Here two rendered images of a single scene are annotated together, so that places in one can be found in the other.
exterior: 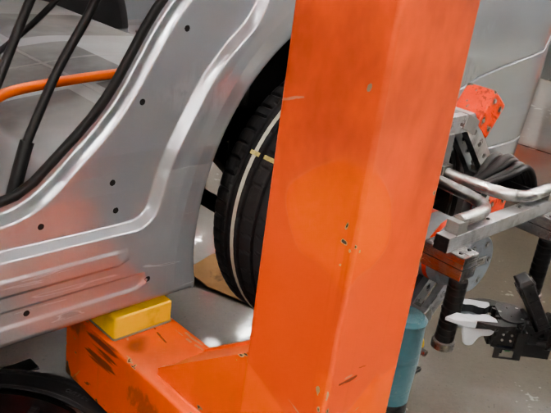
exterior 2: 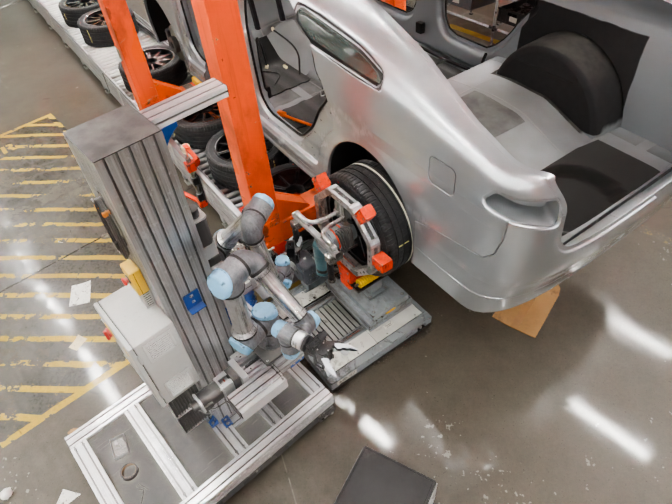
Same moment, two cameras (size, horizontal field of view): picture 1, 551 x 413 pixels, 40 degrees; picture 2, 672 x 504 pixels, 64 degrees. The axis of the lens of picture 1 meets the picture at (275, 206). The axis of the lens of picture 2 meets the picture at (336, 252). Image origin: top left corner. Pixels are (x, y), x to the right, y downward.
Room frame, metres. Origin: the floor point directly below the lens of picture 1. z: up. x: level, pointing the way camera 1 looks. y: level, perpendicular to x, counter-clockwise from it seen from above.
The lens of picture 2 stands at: (2.01, -2.46, 3.00)
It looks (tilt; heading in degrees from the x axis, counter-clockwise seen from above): 46 degrees down; 105
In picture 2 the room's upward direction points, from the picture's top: 6 degrees counter-clockwise
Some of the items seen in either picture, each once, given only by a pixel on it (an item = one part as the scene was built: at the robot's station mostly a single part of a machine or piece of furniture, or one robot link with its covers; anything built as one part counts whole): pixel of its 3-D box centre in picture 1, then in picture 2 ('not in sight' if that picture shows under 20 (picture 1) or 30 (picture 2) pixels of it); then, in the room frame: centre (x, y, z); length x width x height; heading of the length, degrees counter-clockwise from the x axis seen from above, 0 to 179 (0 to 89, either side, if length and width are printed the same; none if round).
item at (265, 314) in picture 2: not in sight; (264, 318); (1.27, -1.05, 0.98); 0.13 x 0.12 x 0.14; 67
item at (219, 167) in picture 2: not in sight; (247, 155); (0.45, 0.97, 0.39); 0.66 x 0.66 x 0.24
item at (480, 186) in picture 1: (500, 167); (337, 227); (1.51, -0.45, 1.03); 0.19 x 0.18 x 0.11; 47
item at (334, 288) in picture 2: not in sight; (367, 292); (1.60, -0.14, 0.13); 0.50 x 0.36 x 0.10; 137
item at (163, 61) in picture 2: not in sight; (153, 69); (-1.01, 2.34, 0.39); 0.66 x 0.66 x 0.24
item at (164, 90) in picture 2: not in sight; (184, 88); (-0.23, 1.47, 0.69); 0.52 x 0.17 x 0.35; 47
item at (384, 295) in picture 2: not in sight; (371, 277); (1.64, -0.17, 0.32); 0.40 x 0.30 x 0.28; 137
